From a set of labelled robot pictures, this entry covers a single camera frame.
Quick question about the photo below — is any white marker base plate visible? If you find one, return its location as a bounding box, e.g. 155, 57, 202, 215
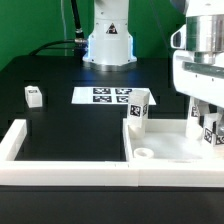
71, 87, 150, 105

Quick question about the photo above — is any thin grey cable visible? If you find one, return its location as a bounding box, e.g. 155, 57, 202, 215
60, 0, 69, 57

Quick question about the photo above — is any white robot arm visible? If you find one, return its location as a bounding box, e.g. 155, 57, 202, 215
83, 0, 224, 128

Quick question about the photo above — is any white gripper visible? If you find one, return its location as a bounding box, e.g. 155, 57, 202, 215
170, 25, 224, 126

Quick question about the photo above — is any white square table top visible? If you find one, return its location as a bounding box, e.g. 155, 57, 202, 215
123, 119, 224, 163

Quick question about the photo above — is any white U-shaped fence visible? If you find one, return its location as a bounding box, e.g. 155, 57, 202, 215
0, 119, 224, 187

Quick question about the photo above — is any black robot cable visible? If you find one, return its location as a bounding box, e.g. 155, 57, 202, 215
29, 0, 89, 57

